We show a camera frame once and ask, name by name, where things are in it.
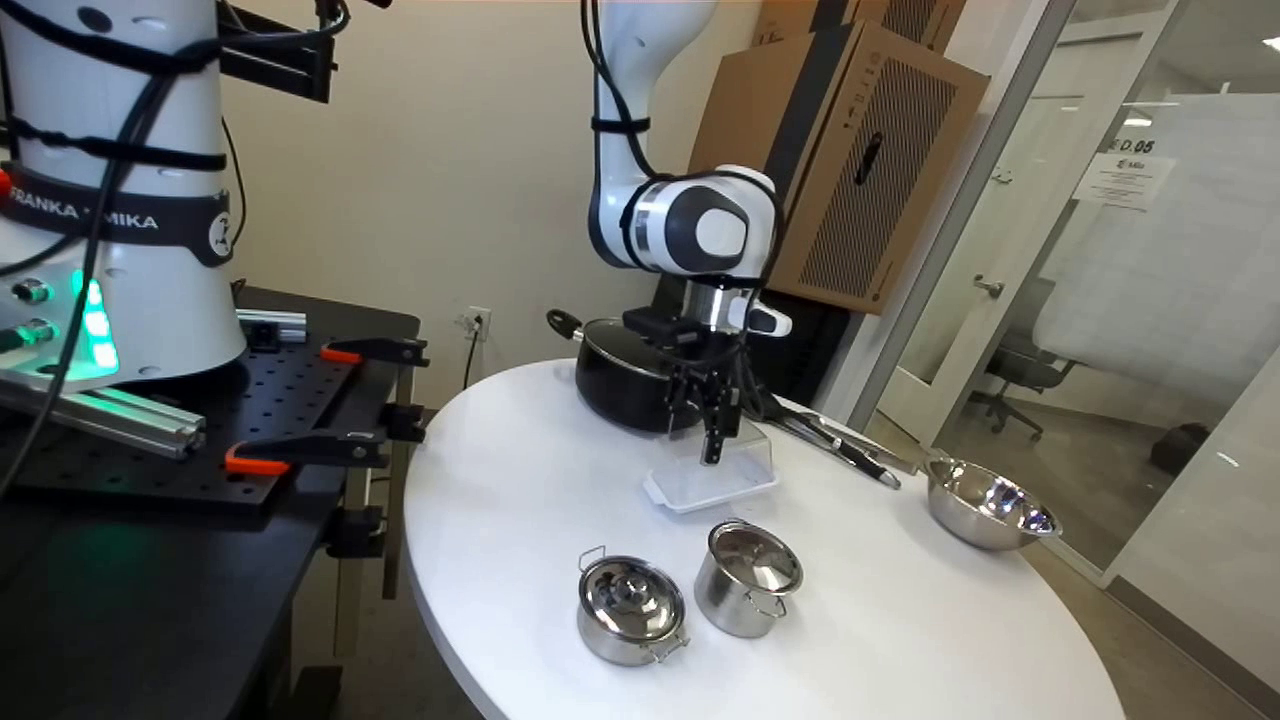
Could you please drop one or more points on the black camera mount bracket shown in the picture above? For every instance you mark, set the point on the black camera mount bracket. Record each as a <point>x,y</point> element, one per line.
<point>274,53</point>

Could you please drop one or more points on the steel cup pot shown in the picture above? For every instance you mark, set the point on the steel cup pot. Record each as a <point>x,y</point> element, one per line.
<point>736,601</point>

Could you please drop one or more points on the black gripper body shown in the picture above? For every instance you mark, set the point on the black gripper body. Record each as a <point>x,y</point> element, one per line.
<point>704,342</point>

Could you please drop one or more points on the large cardboard box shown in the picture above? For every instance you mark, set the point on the large cardboard box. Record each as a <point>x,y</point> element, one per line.
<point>883,172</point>

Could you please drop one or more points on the black waste bin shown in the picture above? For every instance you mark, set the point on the black waste bin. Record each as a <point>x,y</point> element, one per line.
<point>1178,449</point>

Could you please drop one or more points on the steel mixing bowl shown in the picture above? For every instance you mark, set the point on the steel mixing bowl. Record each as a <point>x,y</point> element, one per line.
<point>986,505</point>

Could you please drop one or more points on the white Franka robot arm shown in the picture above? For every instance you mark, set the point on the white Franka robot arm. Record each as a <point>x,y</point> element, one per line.
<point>142,272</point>

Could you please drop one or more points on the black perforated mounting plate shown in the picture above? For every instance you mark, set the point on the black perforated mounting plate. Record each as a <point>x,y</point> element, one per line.
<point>264,400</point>

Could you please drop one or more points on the clear plastic lid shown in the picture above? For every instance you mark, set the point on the clear plastic lid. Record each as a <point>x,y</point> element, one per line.
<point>744,465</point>

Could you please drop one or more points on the black robot cart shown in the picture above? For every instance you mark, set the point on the black robot cart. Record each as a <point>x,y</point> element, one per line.
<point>122,601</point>

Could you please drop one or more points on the glass pot lid black knob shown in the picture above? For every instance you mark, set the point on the glass pot lid black knob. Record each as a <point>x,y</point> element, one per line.
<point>610,342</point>

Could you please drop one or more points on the black cooking pot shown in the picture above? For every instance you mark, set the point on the black cooking pot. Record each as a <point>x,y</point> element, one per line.
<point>612,384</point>

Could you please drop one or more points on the black office chair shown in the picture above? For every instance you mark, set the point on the black office chair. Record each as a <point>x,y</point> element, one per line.
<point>1023,383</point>

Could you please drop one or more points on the small cardboard box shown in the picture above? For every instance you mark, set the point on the small cardboard box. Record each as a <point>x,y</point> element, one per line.
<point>904,19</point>

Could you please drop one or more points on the metal tongs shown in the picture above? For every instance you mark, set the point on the metal tongs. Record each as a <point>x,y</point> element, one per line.
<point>855,438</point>

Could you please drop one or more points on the white paper sign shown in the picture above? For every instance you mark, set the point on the white paper sign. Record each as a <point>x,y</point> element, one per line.
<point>1126,178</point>

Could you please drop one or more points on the aluminium rail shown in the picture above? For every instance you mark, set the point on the aluminium rail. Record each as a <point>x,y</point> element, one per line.
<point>106,409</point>

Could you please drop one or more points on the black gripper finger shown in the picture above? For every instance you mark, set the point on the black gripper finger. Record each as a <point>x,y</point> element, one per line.
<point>720,426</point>
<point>682,400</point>

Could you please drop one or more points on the steel pot lid with knob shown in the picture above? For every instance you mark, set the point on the steel pot lid with knob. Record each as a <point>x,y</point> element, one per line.
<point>631,593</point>

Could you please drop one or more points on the white door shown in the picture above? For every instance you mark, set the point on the white door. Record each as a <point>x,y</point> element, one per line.
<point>986,224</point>

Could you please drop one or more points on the white wall outlet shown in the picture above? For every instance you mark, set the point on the white wall outlet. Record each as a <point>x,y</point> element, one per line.
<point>478,322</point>

